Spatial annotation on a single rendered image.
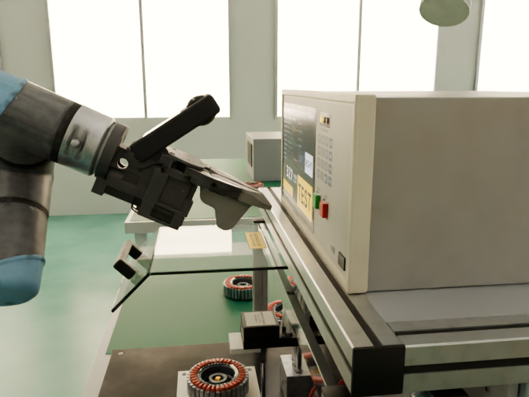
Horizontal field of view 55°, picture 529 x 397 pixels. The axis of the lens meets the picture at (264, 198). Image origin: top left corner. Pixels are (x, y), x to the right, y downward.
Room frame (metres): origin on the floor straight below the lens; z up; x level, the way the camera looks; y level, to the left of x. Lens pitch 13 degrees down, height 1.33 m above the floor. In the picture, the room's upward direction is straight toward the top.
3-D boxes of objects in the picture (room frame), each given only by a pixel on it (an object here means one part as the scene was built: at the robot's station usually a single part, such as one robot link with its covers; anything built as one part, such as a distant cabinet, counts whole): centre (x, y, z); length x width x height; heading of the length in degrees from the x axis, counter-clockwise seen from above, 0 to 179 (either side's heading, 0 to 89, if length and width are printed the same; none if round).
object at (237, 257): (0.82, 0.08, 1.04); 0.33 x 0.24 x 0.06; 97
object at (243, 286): (1.34, 0.06, 0.77); 0.11 x 0.11 x 0.04
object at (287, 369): (0.84, -0.06, 0.80); 0.07 x 0.05 x 0.06; 7
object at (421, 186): (0.73, -0.25, 1.22); 0.44 x 0.39 x 0.20; 7
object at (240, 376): (0.82, 0.08, 0.80); 0.11 x 0.11 x 0.04
